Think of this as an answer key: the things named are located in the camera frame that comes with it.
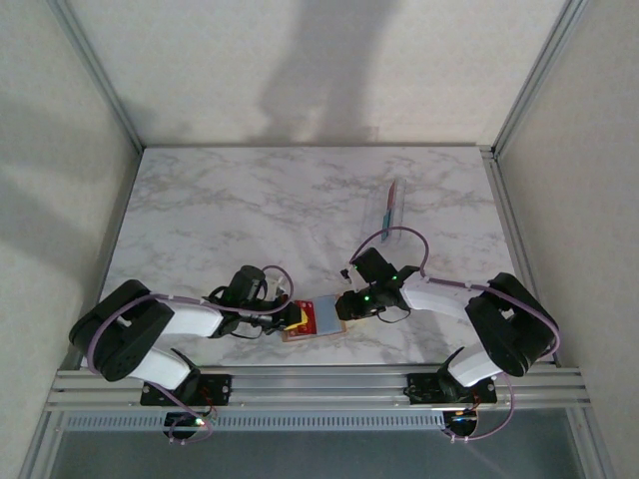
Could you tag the aluminium frame post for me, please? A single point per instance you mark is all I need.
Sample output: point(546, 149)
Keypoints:
point(100, 75)
point(538, 75)

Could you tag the clear acrylic card stand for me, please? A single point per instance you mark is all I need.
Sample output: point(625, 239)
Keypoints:
point(399, 219)

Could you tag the aluminium frame leg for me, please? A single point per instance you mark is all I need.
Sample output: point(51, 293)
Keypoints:
point(38, 449)
point(591, 449)

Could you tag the teal credit card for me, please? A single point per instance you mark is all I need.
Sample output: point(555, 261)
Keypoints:
point(387, 222)

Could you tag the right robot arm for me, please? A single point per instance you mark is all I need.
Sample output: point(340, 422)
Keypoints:
point(509, 324)

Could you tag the pink leather card holder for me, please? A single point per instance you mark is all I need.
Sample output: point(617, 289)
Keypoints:
point(329, 314)

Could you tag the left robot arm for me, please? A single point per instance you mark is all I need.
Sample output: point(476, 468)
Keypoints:
point(192, 319)

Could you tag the aluminium table side rail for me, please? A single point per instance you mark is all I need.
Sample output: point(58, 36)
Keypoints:
point(505, 199)
point(124, 204)

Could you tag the red credit card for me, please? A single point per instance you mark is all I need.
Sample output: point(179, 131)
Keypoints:
point(308, 324)
point(392, 195)

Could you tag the aluminium frame cross rail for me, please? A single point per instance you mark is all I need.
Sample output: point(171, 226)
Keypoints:
point(319, 389)

